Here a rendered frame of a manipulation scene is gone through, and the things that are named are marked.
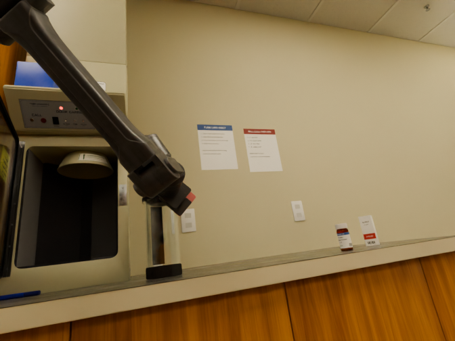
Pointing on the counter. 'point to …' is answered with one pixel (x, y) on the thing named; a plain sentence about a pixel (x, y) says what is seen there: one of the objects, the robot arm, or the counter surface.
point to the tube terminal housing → (66, 280)
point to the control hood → (47, 93)
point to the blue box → (32, 76)
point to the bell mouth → (85, 165)
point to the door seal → (12, 180)
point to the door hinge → (13, 211)
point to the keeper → (122, 195)
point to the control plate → (49, 109)
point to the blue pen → (19, 295)
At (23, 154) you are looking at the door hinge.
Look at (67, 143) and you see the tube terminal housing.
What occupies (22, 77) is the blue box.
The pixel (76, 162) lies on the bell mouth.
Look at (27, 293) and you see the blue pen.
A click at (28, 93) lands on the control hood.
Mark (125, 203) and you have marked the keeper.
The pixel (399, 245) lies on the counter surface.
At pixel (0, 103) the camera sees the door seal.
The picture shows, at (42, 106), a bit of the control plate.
